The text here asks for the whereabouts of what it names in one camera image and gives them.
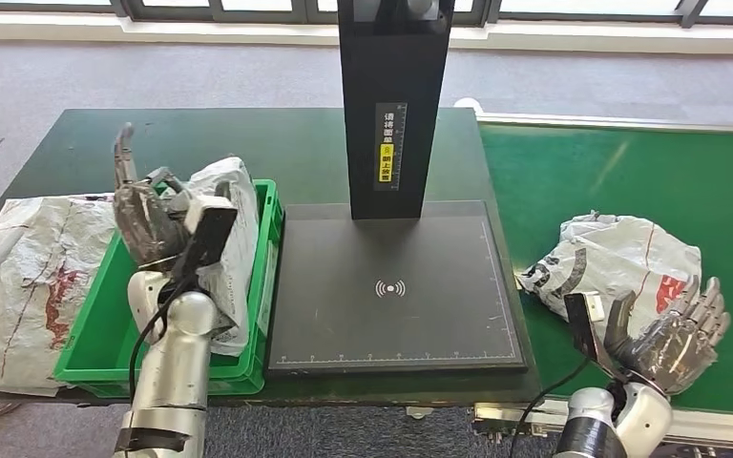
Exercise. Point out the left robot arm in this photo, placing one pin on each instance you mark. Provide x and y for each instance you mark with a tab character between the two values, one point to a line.
170	379

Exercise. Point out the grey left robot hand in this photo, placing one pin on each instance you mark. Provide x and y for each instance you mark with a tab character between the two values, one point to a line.
148	221

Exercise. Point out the black inbound scanner machine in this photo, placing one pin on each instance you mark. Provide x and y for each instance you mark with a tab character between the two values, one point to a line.
392	316

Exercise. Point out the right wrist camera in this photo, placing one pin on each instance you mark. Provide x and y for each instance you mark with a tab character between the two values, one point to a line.
584	328

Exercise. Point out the green conveyor belt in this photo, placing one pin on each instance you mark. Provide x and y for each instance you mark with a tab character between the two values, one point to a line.
594	170

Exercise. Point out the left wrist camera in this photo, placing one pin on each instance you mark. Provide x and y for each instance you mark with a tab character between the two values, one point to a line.
211	234

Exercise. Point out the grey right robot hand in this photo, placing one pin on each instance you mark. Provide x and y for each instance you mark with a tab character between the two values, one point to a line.
676	347

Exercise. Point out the large white crumpled parcel bag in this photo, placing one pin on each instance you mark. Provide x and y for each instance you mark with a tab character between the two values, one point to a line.
19	284

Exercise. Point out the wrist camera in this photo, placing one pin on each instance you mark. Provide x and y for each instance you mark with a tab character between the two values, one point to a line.
584	328
211	234

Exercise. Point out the green plastic crate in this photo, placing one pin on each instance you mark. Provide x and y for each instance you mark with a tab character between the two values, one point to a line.
107	328

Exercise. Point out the yellow black warning label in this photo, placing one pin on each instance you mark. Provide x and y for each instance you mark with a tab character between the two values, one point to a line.
387	167

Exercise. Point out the dark green table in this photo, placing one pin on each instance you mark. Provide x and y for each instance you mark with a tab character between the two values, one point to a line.
246	139

